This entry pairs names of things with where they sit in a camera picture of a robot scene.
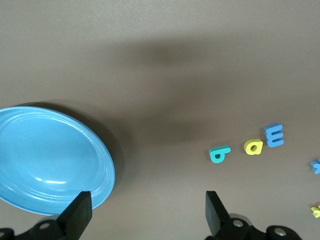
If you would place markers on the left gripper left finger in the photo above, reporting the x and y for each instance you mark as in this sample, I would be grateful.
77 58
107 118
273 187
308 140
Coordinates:
75 215

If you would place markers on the yellow letter D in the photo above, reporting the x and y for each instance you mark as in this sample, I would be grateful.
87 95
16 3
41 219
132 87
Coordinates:
259 145

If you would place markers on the blue foam letter E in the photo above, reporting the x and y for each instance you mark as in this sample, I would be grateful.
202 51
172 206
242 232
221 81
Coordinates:
274 136

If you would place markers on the blue foam letter x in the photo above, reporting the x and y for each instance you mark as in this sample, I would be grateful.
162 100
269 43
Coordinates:
316 165

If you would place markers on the blue plate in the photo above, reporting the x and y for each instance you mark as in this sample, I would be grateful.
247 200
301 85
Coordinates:
50 155

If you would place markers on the yellow foam letter k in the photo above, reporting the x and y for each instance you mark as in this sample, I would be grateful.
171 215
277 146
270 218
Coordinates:
316 212

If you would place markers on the teal foam letter b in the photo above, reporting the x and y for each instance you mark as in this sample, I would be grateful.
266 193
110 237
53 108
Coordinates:
221 150

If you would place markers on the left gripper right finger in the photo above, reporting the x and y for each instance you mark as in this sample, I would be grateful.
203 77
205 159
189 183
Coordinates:
217 215

